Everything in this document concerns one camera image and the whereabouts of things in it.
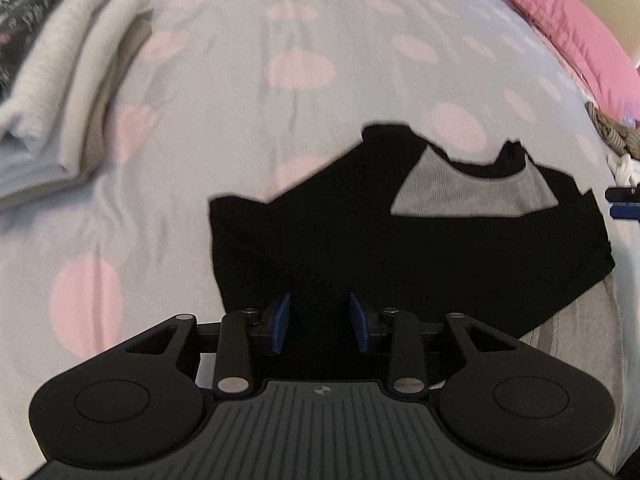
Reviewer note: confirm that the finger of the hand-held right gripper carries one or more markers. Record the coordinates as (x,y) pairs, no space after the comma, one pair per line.
(627,211)

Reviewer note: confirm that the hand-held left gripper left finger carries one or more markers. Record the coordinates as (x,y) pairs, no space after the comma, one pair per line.
(280,325)

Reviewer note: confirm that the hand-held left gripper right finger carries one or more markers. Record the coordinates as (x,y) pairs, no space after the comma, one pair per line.
(359,322)

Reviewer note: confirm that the black and grey shirt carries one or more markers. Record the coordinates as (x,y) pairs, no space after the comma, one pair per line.
(350,250)

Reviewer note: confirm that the stack of folded clothes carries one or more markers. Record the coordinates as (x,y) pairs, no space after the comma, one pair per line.
(95,60)

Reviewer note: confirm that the white shirt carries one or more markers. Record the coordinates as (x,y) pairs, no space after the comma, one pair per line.
(625,170)

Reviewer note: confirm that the olive striped garment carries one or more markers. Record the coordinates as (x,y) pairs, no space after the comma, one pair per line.
(617,132)

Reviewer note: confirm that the polka dot bed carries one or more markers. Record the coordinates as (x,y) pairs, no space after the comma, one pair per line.
(300,135)

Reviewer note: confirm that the pink pillow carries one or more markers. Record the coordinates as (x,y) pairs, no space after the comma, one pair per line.
(575,25)

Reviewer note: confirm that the beige folded garment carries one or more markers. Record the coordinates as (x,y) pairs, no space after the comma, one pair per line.
(107,110)

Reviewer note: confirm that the light grey folded garment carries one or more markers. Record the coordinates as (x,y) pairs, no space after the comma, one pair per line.
(55,60)

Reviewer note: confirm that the dark floral folded garment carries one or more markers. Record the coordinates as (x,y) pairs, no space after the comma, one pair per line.
(30,10)

